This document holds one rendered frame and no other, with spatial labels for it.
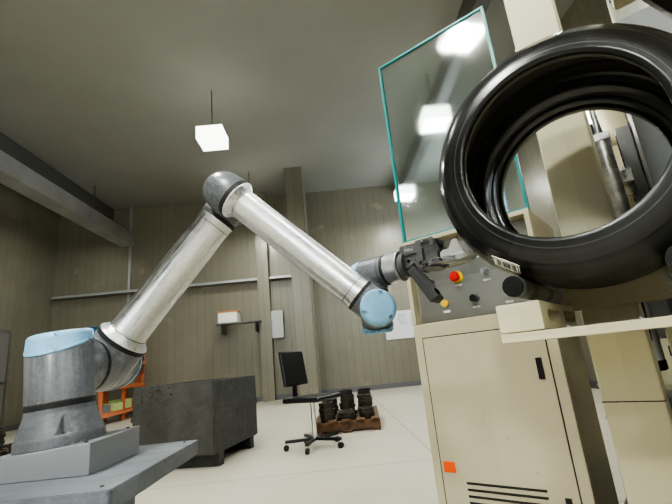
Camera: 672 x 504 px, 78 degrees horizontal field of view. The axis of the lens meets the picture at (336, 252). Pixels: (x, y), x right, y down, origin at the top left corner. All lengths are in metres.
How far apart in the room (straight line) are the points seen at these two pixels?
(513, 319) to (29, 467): 1.08
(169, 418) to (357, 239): 8.20
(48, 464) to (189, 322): 10.52
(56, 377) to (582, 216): 1.40
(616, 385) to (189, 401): 3.47
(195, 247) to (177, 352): 10.40
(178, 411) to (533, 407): 3.19
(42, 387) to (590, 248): 1.22
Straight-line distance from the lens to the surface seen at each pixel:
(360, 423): 5.08
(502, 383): 1.70
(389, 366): 11.02
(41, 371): 1.22
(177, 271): 1.30
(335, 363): 10.93
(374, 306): 1.03
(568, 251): 0.92
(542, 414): 1.68
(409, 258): 1.16
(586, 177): 1.35
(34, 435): 1.21
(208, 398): 4.04
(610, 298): 1.26
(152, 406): 4.32
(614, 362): 1.28
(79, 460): 1.14
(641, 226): 0.92
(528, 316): 0.93
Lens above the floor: 0.78
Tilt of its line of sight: 15 degrees up
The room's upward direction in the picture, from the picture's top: 6 degrees counter-clockwise
